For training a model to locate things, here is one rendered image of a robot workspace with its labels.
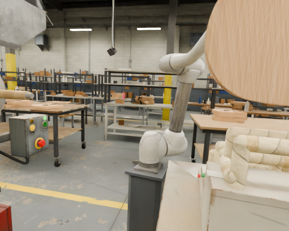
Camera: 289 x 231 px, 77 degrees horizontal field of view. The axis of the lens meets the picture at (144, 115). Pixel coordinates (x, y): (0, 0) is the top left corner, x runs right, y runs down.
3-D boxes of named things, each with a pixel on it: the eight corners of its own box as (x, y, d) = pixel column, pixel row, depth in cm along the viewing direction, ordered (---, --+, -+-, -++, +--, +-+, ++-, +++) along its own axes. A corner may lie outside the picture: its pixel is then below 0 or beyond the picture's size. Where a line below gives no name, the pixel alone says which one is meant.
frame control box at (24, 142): (-22, 167, 92) (-27, 116, 88) (15, 152, 112) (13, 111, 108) (19, 173, 87) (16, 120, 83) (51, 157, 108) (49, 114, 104)
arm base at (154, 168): (137, 159, 152) (137, 153, 151) (163, 164, 145) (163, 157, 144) (128, 168, 135) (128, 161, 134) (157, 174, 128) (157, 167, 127)
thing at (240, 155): (229, 189, 37) (235, 144, 35) (226, 181, 40) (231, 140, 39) (247, 191, 36) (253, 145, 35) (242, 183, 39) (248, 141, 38)
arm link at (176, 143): (155, 150, 151) (177, 147, 160) (164, 161, 137) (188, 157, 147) (173, 52, 125) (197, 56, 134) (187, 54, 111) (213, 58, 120)
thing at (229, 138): (223, 171, 45) (227, 134, 43) (221, 166, 48) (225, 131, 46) (237, 173, 44) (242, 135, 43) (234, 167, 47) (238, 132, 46)
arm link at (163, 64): (169, 49, 106) (187, 52, 112) (154, 54, 123) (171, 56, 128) (168, 72, 108) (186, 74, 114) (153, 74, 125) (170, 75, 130)
